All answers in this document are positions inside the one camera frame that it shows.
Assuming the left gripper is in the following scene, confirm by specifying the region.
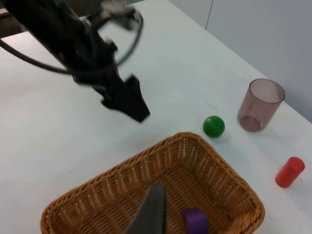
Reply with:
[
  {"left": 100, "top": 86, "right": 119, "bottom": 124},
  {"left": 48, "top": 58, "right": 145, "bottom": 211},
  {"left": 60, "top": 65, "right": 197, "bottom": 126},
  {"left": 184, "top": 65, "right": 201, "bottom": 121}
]
[{"left": 70, "top": 39, "right": 151, "bottom": 123}]

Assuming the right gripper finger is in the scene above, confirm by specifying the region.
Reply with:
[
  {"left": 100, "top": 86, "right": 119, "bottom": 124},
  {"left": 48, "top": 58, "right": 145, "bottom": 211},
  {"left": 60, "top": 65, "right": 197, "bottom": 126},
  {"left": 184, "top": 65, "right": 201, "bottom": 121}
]
[{"left": 126, "top": 184, "right": 169, "bottom": 234}]

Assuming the purple triangular block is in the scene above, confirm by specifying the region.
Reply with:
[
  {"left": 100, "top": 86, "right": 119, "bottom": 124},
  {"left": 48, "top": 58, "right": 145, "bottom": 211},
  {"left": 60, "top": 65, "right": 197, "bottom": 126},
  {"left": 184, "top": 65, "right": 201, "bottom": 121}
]
[{"left": 182, "top": 208, "right": 209, "bottom": 234}]

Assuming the pale brown wicker basket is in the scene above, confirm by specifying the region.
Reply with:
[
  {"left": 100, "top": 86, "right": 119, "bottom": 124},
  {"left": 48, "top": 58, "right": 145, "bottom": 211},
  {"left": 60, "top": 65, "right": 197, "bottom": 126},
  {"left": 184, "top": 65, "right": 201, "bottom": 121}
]
[{"left": 40, "top": 131, "right": 266, "bottom": 234}]

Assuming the red cylinder block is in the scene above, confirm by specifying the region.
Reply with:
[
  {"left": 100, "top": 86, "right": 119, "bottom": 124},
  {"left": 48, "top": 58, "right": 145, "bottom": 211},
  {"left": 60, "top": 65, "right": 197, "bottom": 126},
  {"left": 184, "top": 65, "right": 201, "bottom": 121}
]
[{"left": 274, "top": 156, "right": 306, "bottom": 189}]

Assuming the green ball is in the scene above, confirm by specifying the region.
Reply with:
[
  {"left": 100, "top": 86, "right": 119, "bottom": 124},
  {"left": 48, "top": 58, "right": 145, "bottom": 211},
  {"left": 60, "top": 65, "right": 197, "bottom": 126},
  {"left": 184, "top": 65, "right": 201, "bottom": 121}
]
[{"left": 202, "top": 115, "right": 225, "bottom": 138}]

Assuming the clear cup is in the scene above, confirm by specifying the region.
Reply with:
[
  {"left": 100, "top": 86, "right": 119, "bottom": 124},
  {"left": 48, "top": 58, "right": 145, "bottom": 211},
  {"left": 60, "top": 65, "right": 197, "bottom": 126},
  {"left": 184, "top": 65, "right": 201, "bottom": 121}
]
[{"left": 237, "top": 78, "right": 286, "bottom": 133}]

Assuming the black cable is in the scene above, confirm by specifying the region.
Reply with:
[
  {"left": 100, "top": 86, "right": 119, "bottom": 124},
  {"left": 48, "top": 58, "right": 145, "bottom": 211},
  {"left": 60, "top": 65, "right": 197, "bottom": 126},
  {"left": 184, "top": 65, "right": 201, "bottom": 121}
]
[
  {"left": 0, "top": 38, "right": 74, "bottom": 74},
  {"left": 92, "top": 11, "right": 145, "bottom": 68}
]

